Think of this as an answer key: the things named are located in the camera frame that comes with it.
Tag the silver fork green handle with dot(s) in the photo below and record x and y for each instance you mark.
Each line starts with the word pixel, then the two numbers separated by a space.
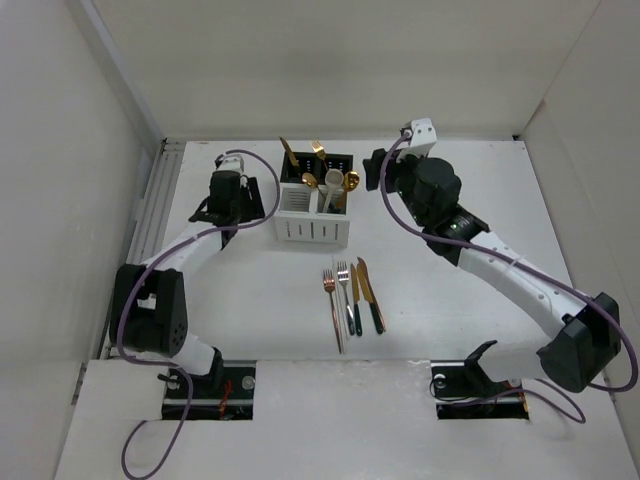
pixel 343 280

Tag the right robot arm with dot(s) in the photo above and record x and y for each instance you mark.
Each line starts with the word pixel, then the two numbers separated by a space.
pixel 582 333

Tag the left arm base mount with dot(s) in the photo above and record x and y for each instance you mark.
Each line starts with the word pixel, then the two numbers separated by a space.
pixel 228 397

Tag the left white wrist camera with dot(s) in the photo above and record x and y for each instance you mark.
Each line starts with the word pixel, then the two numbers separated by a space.
pixel 232 162

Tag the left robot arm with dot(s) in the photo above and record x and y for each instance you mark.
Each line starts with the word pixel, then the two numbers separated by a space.
pixel 149 311

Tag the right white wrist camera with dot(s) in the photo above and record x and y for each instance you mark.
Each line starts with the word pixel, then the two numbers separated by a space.
pixel 420 136

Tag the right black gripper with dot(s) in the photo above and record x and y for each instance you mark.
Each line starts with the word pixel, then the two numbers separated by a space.
pixel 394 166

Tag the gold fork green handle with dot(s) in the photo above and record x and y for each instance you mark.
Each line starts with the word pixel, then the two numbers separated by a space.
pixel 319 150

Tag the rose gold spoon green handle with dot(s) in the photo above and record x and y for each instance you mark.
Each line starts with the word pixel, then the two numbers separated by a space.
pixel 310 181

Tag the black utensil caddy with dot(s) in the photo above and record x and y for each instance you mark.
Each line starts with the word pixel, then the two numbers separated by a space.
pixel 309 162

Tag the rose gold knife green handle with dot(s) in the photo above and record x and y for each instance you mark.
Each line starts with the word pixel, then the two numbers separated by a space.
pixel 356 298

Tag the white ceramic spoon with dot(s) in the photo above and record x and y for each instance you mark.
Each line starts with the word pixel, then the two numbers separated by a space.
pixel 334 180

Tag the white utensil caddy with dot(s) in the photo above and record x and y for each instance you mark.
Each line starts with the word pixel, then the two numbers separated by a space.
pixel 300 216

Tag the rose gold fork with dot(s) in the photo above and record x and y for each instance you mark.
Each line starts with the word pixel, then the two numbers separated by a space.
pixel 329 287

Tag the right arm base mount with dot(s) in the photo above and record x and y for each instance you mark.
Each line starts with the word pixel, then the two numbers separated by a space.
pixel 463 391

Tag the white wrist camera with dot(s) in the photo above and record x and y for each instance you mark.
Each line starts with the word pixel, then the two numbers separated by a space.
pixel 420 136
pixel 232 162

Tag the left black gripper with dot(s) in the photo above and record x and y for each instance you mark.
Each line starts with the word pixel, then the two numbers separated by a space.
pixel 249 194

